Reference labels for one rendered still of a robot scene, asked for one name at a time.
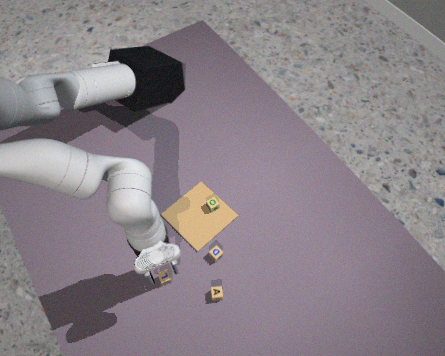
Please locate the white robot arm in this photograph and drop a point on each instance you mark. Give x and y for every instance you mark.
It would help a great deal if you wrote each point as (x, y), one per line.
(66, 169)

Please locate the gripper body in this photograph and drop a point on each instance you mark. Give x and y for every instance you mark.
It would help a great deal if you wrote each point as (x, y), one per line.
(154, 252)

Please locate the tan letter block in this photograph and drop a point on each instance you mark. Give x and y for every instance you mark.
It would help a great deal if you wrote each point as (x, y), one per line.
(164, 277)
(216, 253)
(212, 204)
(216, 293)

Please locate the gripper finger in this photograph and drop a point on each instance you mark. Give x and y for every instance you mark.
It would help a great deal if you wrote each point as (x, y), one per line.
(174, 263)
(150, 277)

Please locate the tan flat mat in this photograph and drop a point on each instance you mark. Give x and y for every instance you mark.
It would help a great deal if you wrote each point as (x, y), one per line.
(193, 220)

